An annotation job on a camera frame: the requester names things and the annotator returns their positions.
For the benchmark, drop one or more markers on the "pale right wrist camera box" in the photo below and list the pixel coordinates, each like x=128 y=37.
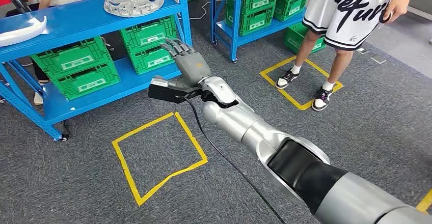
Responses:
x=162 y=92

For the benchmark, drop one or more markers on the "grey plastic wheel hubcap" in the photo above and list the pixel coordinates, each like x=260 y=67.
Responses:
x=133 y=1

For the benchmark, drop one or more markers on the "white curved plastic part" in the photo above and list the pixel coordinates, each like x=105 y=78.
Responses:
x=20 y=33

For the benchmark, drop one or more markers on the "blue metal shelf rack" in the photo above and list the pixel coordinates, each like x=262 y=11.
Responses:
x=236 y=20
x=84 y=23

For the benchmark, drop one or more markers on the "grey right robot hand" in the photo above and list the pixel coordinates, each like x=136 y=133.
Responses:
x=192 y=67

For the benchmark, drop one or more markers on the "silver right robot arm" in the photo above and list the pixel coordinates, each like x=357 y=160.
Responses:
x=236 y=118

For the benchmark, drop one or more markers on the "yellow floor tape square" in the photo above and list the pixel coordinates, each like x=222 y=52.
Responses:
x=145 y=128
x=294 y=103
x=425 y=202

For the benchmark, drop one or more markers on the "black stanchion post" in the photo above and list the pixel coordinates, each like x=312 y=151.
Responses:
x=18 y=0

